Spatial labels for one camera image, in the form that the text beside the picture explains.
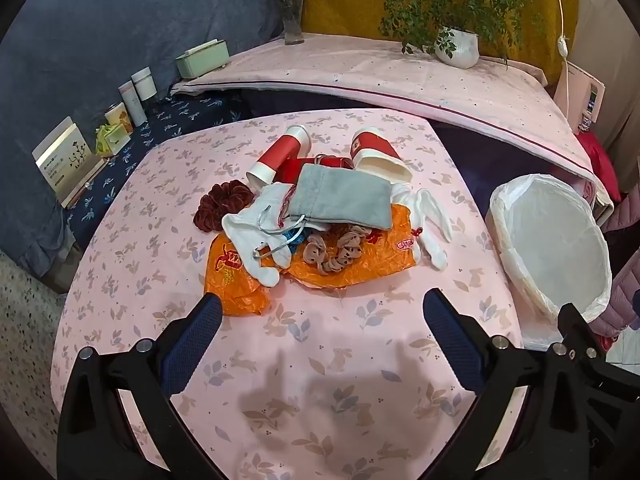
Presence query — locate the green packet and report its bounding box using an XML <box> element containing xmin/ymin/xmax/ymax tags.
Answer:
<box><xmin>95</xmin><ymin>124</ymin><xmax>127</xmax><ymax>157</ymax></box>

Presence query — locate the dark purple cloth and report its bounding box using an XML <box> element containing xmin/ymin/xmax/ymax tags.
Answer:
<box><xmin>240</xmin><ymin>87</ymin><xmax>591</xmax><ymax>211</ymax></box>

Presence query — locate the mustard yellow cloth backdrop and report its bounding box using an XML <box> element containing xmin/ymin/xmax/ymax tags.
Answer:
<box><xmin>302</xmin><ymin>0</ymin><xmax>581</xmax><ymax>86</ymax></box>

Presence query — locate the glass vase with red flowers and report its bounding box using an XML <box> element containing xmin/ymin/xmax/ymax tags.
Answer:
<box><xmin>257</xmin><ymin>0</ymin><xmax>316</xmax><ymax>46</ymax></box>

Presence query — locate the red cloth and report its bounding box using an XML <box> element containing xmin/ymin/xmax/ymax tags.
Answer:
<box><xmin>575</xmin><ymin>130</ymin><xmax>621</xmax><ymax>206</ymax></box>

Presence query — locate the beige hair ties bunch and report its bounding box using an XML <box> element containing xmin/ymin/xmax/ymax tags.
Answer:
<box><xmin>300</xmin><ymin>225</ymin><xmax>373</xmax><ymax>277</ymax></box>

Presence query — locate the white cable with switch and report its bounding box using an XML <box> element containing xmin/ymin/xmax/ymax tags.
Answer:
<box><xmin>547</xmin><ymin>0</ymin><xmax>571</xmax><ymax>91</ymax></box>

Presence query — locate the white bottle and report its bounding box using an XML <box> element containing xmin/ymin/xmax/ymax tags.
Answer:
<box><xmin>118</xmin><ymin>81</ymin><xmax>147</xmax><ymax>127</ymax></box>

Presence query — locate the white glove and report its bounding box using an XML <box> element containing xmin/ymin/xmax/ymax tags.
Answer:
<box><xmin>392</xmin><ymin>185</ymin><xmax>453</xmax><ymax>270</ymax></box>
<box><xmin>221</xmin><ymin>184</ymin><xmax>296</xmax><ymax>288</ymax></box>

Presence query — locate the potted plant in white pot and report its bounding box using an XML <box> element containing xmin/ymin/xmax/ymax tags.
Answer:
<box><xmin>342</xmin><ymin>0</ymin><xmax>546</xmax><ymax>71</ymax></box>

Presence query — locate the navy leaf-print cloth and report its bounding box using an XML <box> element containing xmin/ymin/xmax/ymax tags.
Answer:
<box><xmin>62</xmin><ymin>92</ymin><xmax>251</xmax><ymax>261</ymax></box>

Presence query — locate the blue cloth backdrop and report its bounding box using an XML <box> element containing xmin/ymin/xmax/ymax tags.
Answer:
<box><xmin>0</xmin><ymin>0</ymin><xmax>306</xmax><ymax>281</ymax></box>

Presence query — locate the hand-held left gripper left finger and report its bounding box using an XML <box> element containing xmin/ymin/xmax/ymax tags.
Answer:
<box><xmin>57</xmin><ymin>292</ymin><xmax>226</xmax><ymax>480</ymax></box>

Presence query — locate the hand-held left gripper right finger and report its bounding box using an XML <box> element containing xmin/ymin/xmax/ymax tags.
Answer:
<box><xmin>423</xmin><ymin>288</ymin><xmax>593</xmax><ymax>480</ymax></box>

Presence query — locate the small yellow picture box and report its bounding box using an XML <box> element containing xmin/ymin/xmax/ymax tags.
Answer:
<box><xmin>104</xmin><ymin>102</ymin><xmax>133</xmax><ymax>133</ymax></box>

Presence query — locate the dark red scrunchie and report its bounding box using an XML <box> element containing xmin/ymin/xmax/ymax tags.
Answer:
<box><xmin>194</xmin><ymin>182</ymin><xmax>253</xmax><ymax>233</ymax></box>

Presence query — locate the grey drawstring pouch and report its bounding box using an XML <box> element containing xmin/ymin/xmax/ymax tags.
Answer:
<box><xmin>285</xmin><ymin>162</ymin><xmax>393</xmax><ymax>233</ymax></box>

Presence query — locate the pale green box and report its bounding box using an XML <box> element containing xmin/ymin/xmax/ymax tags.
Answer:
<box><xmin>175</xmin><ymin>39</ymin><xmax>231</xmax><ymax>80</ymax></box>

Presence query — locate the pink rabbit-print tablecloth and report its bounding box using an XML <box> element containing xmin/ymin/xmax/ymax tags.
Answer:
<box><xmin>50</xmin><ymin>107</ymin><xmax>531</xmax><ymax>480</ymax></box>

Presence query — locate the crushed red paper cup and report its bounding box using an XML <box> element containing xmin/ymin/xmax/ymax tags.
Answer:
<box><xmin>277</xmin><ymin>152</ymin><xmax>358</xmax><ymax>186</ymax></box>

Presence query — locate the white canister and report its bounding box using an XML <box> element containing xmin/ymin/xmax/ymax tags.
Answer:
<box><xmin>131</xmin><ymin>66</ymin><xmax>158</xmax><ymax>102</ymax></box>

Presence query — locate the orange plastic bag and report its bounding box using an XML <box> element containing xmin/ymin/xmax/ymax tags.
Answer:
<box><xmin>204</xmin><ymin>202</ymin><xmax>426</xmax><ymax>317</ymax></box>

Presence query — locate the trash bin with white liner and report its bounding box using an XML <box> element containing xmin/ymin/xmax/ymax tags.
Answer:
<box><xmin>485</xmin><ymin>172</ymin><xmax>613</xmax><ymax>323</ymax></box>

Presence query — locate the white wall device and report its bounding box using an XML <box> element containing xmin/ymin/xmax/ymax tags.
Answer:
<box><xmin>552</xmin><ymin>60</ymin><xmax>608</xmax><ymax>133</ymax></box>

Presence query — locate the red and white paper cup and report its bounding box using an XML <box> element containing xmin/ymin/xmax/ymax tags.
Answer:
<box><xmin>245</xmin><ymin>125</ymin><xmax>313</xmax><ymax>185</ymax></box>
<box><xmin>350</xmin><ymin>129</ymin><xmax>413</xmax><ymax>183</ymax></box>

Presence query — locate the purple puffer jacket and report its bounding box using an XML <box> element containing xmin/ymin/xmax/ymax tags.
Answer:
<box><xmin>590</xmin><ymin>190</ymin><xmax>640</xmax><ymax>341</ymax></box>

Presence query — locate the pink floral sheet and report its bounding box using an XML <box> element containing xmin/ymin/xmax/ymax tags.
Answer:
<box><xmin>170</xmin><ymin>32</ymin><xmax>616</xmax><ymax>211</ymax></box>

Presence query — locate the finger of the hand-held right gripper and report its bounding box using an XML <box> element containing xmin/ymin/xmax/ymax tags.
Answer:
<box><xmin>556</xmin><ymin>302</ymin><xmax>608</xmax><ymax>361</ymax></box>

